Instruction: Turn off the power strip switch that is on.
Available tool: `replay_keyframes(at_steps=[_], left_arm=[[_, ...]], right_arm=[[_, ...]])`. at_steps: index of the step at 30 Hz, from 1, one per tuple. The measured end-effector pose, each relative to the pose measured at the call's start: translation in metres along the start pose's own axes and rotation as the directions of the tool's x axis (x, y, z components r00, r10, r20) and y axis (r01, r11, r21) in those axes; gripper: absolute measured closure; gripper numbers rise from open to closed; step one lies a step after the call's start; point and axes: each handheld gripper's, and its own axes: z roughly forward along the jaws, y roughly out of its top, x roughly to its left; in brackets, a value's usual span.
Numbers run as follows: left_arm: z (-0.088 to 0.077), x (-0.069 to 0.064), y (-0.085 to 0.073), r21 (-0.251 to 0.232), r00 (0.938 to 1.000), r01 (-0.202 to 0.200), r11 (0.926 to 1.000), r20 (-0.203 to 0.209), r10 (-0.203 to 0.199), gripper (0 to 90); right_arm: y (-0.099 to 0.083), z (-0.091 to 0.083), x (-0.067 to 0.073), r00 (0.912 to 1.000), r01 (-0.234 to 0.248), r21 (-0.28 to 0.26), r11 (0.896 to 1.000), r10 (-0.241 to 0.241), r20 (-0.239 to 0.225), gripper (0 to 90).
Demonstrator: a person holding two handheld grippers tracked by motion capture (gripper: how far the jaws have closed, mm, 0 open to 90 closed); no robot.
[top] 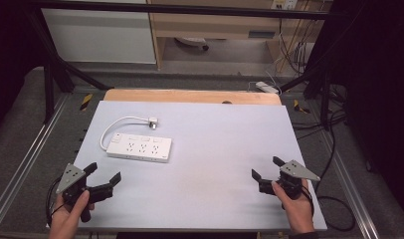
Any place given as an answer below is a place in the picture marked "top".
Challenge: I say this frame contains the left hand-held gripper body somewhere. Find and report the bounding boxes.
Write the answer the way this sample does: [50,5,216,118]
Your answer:
[56,162,114,224]

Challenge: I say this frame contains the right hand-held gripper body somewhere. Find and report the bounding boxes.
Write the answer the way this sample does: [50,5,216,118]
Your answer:
[258,159,321,200]

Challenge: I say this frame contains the person's right hand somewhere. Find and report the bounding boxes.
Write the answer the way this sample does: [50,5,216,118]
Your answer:
[271,178,316,235]

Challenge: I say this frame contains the person's left hand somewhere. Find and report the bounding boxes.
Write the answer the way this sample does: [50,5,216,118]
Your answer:
[48,189,96,239]

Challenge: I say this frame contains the yellow black tape marker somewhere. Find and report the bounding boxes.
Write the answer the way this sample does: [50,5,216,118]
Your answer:
[79,93,94,112]
[293,99,310,115]

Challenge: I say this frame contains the small white power strip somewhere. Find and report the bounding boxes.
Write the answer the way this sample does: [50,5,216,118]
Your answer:
[255,81,280,95]

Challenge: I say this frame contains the black metal stand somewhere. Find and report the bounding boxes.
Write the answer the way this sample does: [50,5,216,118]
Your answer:
[24,6,114,123]
[279,59,333,130]

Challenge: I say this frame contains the wooden board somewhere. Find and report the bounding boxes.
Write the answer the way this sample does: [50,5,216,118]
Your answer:
[102,88,283,107]

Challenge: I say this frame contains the dark curtain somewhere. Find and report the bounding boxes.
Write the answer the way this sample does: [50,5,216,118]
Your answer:
[308,0,404,227]
[0,0,45,133]

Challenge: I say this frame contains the white cabinet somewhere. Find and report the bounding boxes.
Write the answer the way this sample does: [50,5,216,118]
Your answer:
[40,0,157,65]

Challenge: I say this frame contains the office chair base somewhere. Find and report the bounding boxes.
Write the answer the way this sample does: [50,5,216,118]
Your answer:
[174,36,210,52]

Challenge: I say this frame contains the wooden desk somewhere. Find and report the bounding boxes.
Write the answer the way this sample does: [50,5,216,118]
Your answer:
[146,0,333,71]

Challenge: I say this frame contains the left hand-held gripper cable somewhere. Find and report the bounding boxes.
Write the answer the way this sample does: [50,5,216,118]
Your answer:
[45,175,67,227]

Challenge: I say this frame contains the hand-held gripper cable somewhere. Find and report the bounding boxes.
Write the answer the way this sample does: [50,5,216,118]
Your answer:
[301,185,315,217]
[45,175,67,227]

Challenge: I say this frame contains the right hand-held gripper cable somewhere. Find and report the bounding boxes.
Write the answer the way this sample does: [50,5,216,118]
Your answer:
[301,185,315,217]

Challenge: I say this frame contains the aluminium rail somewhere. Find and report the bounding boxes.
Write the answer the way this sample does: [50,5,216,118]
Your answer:
[317,130,380,239]
[0,94,72,227]

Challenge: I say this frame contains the white power strip cable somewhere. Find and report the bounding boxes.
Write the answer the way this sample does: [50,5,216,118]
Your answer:
[99,116,151,151]

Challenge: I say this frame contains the black floor cable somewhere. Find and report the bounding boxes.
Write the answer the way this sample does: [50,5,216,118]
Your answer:
[291,83,357,233]

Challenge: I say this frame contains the hanging cables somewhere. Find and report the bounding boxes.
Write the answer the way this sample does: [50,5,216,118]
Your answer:
[276,9,318,76]

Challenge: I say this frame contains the white wall socket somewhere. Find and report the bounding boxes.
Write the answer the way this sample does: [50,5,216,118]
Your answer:
[270,0,299,11]

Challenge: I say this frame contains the black frame bar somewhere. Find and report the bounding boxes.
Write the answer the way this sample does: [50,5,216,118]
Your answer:
[30,0,337,21]

